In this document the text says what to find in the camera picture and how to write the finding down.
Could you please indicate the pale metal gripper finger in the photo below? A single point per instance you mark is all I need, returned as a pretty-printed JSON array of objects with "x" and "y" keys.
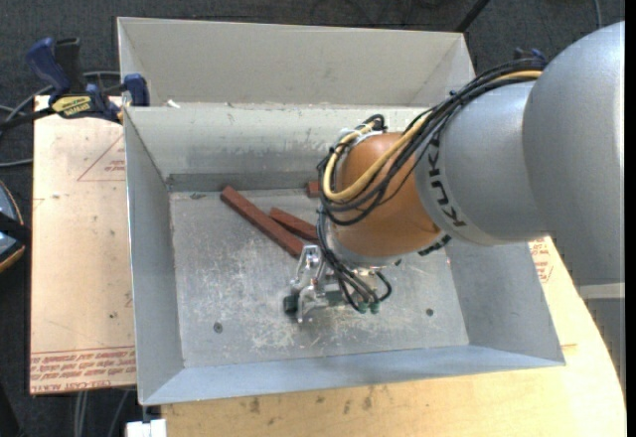
[
  {"x": 310, "y": 304},
  {"x": 310, "y": 266}
]

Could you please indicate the long red-brown flat block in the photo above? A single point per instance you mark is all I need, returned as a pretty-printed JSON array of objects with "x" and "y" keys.
[{"x": 261, "y": 221}]

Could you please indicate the grey metal bin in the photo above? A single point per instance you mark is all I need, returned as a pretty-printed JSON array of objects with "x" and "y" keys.
[{"x": 238, "y": 296}]

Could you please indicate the brown cardboard board, red print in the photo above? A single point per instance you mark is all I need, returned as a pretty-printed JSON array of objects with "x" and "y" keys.
[{"x": 79, "y": 251}]

